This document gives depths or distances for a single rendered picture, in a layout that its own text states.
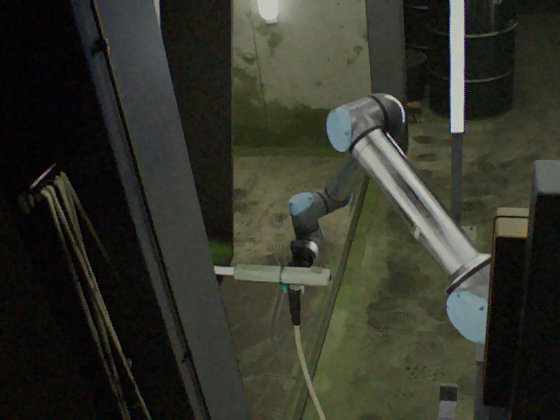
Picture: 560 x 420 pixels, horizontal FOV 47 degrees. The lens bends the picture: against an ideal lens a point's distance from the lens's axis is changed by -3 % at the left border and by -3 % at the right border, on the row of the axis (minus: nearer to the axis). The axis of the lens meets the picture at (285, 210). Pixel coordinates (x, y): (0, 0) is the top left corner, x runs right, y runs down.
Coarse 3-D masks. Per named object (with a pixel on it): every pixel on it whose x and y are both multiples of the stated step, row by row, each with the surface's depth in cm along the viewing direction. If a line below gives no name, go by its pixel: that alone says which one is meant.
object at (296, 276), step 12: (240, 264) 211; (252, 264) 211; (240, 276) 209; (252, 276) 208; (264, 276) 207; (276, 276) 206; (288, 276) 205; (300, 276) 204; (312, 276) 203; (324, 276) 202; (300, 288) 208
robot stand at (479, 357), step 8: (480, 344) 173; (480, 352) 171; (480, 360) 168; (480, 368) 176; (480, 376) 177; (480, 384) 179; (480, 392) 180; (480, 400) 182; (480, 408) 183; (488, 408) 179; (496, 408) 178; (504, 408) 178; (480, 416) 185; (488, 416) 181; (496, 416) 180; (504, 416) 179
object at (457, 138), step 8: (456, 136) 285; (456, 144) 287; (456, 152) 289; (456, 160) 292; (456, 168) 294; (456, 176) 296; (456, 184) 298; (456, 192) 301; (456, 200) 303; (456, 208) 305; (456, 216) 308
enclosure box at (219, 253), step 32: (160, 0) 199; (192, 0) 197; (224, 0) 195; (192, 32) 203; (224, 32) 201; (192, 64) 209; (224, 64) 207; (192, 96) 216; (224, 96) 213; (192, 128) 223; (224, 128) 220; (192, 160) 230; (224, 160) 227; (224, 192) 235; (224, 224) 243; (224, 256) 251
